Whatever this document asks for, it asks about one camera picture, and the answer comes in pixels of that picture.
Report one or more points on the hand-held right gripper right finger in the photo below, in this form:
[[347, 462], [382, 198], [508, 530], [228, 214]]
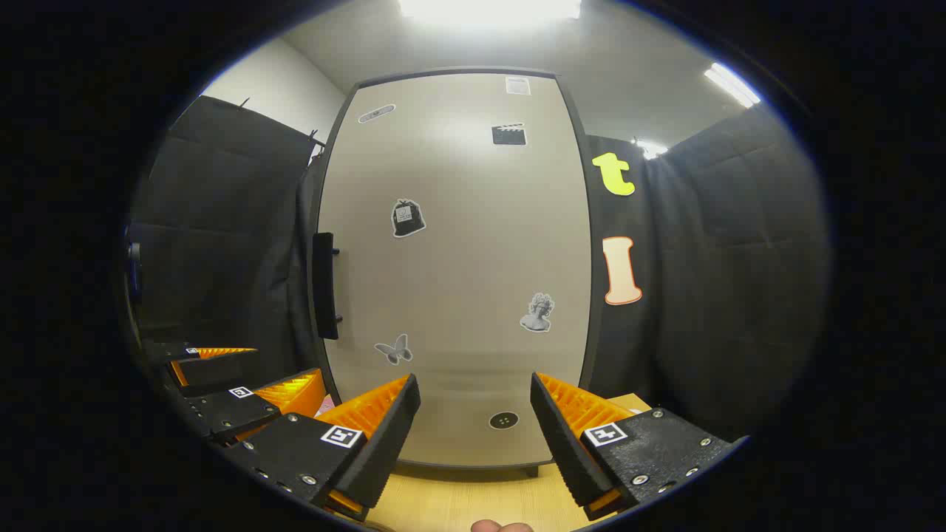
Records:
[[558, 436]]

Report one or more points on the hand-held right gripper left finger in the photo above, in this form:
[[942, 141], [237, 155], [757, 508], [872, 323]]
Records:
[[384, 436]]

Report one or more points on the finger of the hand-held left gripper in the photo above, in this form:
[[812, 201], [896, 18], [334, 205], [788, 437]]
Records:
[[229, 410], [218, 369]]

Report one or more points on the beige cabinet door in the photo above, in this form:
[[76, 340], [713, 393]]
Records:
[[458, 295]]

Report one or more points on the pink book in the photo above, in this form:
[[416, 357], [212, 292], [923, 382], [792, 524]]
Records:
[[323, 408]]

